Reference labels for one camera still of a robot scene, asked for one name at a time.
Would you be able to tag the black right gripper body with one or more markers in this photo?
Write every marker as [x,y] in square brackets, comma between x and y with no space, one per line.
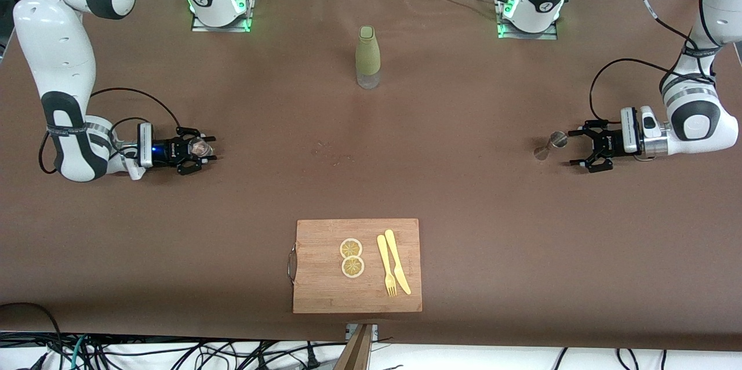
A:
[168,151]

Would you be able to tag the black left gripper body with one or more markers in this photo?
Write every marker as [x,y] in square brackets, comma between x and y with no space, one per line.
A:
[610,142]

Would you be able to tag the small clear glass beaker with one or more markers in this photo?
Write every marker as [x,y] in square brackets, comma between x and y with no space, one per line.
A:
[203,148]

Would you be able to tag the steel double jigger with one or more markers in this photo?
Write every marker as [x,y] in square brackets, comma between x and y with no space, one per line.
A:
[550,146]

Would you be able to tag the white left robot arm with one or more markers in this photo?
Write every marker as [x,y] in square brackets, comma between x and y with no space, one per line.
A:
[701,120]

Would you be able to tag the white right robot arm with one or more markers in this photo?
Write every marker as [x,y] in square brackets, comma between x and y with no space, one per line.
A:
[58,39]

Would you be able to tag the brown table cover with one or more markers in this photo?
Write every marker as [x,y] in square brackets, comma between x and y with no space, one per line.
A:
[174,242]

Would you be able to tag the lemon slice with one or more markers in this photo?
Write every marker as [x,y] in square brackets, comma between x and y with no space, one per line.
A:
[352,267]
[351,248]

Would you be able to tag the wooden cutting board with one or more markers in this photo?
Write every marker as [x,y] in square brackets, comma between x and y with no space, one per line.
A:
[324,289]

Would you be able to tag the glass bottle with green sleeve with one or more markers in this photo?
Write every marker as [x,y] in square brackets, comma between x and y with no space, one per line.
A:
[368,54]

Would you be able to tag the yellow plastic fork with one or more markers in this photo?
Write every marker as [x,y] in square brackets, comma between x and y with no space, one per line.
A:
[385,263]

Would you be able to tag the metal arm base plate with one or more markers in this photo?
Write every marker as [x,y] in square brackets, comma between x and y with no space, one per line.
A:
[200,26]
[550,35]

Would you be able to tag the small metal bracket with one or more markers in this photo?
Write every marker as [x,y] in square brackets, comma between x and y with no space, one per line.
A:
[374,330]

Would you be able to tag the wooden post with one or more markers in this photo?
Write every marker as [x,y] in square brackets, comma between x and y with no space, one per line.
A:
[355,352]

